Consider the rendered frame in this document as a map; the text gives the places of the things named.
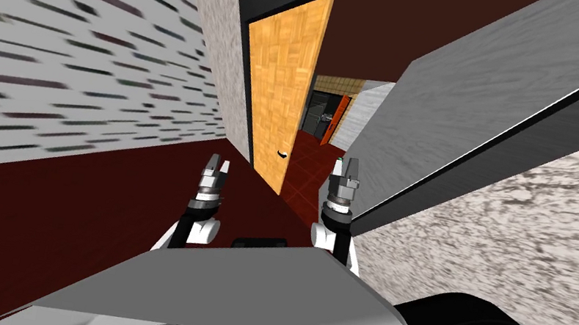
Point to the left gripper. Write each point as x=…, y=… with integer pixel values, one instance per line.
x=211, y=181

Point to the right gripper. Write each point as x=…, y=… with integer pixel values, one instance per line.
x=343, y=190

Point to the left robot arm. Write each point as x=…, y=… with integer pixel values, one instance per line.
x=201, y=208

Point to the narrow orange door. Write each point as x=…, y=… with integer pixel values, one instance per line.
x=335, y=120

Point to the orange wooden door leaf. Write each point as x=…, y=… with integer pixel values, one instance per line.
x=277, y=89

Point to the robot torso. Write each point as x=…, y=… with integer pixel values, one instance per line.
x=265, y=301

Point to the grey door leaf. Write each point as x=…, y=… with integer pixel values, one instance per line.
x=483, y=113

